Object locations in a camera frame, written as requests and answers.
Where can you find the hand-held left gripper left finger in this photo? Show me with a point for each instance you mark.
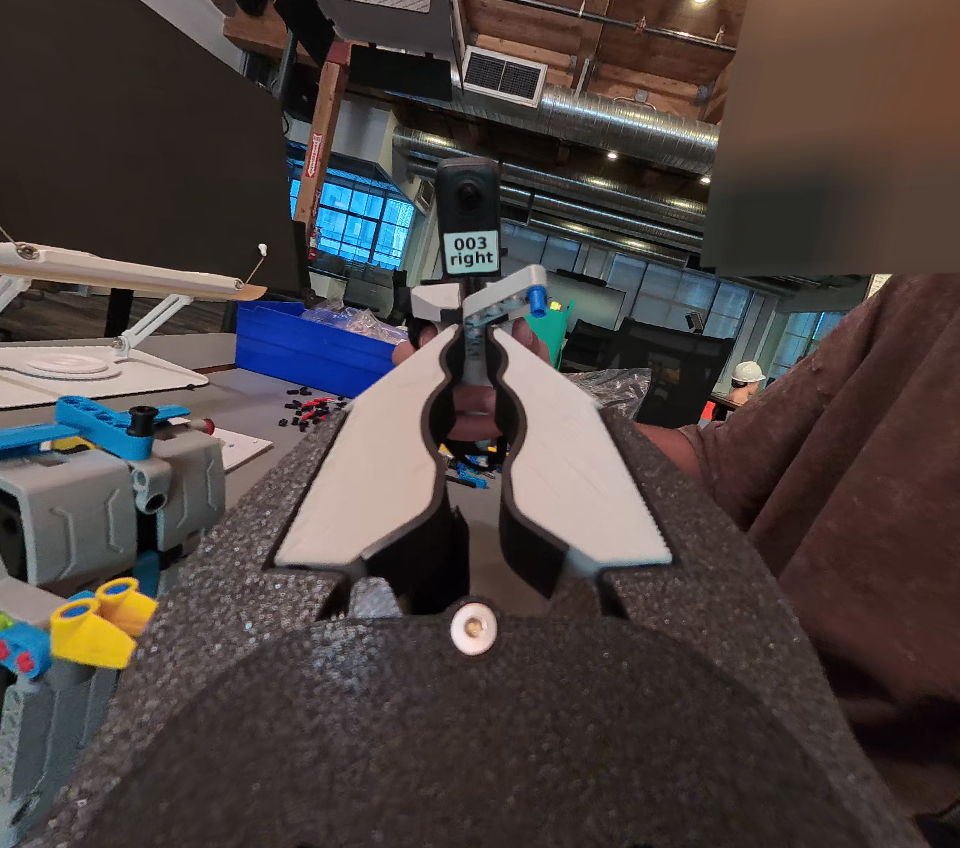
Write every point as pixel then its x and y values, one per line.
pixel 360 480

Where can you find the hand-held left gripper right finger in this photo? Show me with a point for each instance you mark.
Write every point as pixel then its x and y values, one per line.
pixel 585 480

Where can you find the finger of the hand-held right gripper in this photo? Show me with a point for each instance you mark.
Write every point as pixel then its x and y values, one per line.
pixel 435 304

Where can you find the grey angled beam piece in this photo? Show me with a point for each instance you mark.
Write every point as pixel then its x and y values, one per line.
pixel 502 293

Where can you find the pile of small brick pieces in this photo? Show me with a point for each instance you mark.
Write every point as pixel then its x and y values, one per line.
pixel 311 409

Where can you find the small blue pin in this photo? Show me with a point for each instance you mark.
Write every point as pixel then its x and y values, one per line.
pixel 536 300

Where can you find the blue grey brick robot model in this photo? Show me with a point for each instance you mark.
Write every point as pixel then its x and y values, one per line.
pixel 75 510

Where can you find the grey desk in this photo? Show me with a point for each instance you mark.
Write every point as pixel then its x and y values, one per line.
pixel 240 390

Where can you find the person's right hand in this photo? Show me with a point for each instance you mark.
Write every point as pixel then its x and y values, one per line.
pixel 472 413

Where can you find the clear bags in bin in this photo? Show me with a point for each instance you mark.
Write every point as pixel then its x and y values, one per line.
pixel 352 323

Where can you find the clear plastic bag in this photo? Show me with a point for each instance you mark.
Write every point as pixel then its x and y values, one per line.
pixel 615 390

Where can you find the large paned window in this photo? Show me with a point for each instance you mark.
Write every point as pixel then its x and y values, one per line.
pixel 360 217

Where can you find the teal plastic folder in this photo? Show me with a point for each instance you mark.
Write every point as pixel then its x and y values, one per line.
pixel 551 338

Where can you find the open instruction booklet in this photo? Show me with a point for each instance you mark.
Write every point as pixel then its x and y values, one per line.
pixel 240 446

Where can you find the white air vent grille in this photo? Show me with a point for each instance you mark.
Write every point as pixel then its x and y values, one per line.
pixel 502 75

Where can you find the red fire extinguisher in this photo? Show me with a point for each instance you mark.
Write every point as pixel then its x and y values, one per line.
pixel 313 241

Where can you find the orange traffic cone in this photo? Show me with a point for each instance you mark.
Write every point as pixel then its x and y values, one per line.
pixel 707 411

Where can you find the blue plastic bin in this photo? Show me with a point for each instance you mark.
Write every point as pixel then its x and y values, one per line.
pixel 300 353

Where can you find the black mesh chair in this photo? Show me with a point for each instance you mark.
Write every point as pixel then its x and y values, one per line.
pixel 675 353

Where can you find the whiteboard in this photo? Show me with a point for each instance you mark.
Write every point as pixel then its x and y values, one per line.
pixel 592 300

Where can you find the tan mannequin bust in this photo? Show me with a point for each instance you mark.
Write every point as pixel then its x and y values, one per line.
pixel 741 392

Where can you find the white hard hat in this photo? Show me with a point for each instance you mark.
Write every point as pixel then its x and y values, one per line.
pixel 748 371

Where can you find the grey ceiling heater unit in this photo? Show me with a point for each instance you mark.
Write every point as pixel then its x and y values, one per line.
pixel 375 0

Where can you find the brown shirt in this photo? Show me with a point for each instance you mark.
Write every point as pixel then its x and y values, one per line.
pixel 862 488

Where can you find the white folding book stand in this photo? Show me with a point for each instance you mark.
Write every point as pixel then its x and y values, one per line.
pixel 97 375

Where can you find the black board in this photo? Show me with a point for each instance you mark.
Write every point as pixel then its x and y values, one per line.
pixel 112 150

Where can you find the wooden post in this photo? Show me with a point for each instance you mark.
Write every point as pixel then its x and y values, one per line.
pixel 322 135

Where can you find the silver ventilation duct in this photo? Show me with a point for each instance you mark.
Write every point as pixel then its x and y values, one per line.
pixel 622 127

